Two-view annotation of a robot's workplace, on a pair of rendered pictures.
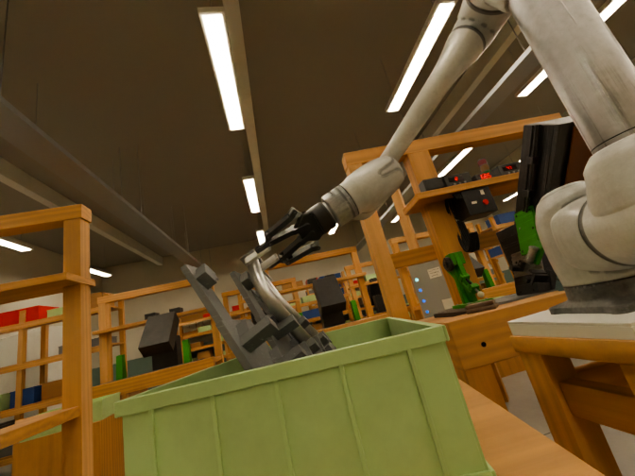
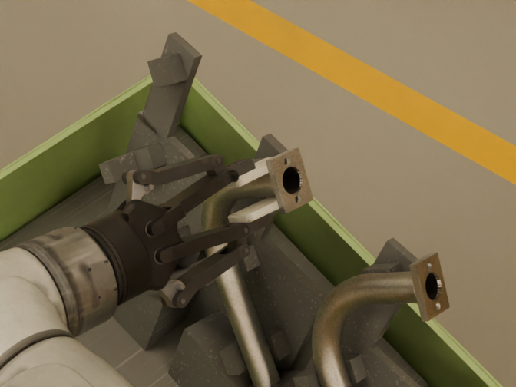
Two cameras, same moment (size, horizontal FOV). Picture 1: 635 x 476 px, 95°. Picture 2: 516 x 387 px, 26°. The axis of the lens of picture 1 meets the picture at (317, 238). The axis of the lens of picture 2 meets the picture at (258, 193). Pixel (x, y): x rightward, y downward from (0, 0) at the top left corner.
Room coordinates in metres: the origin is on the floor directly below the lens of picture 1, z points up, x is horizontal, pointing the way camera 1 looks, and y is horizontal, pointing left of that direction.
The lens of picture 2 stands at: (1.10, -0.24, 2.09)
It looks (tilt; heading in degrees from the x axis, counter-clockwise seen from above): 59 degrees down; 136
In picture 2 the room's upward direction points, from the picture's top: straight up
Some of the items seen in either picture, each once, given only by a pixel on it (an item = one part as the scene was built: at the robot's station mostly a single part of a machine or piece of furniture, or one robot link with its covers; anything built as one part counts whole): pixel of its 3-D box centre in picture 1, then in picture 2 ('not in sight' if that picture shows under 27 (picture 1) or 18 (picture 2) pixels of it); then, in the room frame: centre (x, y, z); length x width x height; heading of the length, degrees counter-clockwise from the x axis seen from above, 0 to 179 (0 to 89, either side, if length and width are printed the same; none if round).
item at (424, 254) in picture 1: (488, 240); not in sight; (1.79, -1.02, 1.23); 1.30 x 0.05 x 0.09; 96
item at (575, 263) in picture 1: (585, 230); not in sight; (0.67, -0.59, 1.05); 0.18 x 0.16 x 0.22; 174
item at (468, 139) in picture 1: (454, 142); not in sight; (1.73, -1.02, 1.89); 1.50 x 0.09 x 0.09; 96
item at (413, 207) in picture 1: (479, 190); not in sight; (1.69, -1.03, 1.52); 0.90 x 0.25 x 0.04; 96
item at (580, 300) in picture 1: (620, 288); not in sight; (0.68, -0.62, 0.91); 0.22 x 0.18 x 0.06; 94
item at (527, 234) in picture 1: (533, 229); not in sight; (1.36, -0.98, 1.17); 0.13 x 0.12 x 0.20; 96
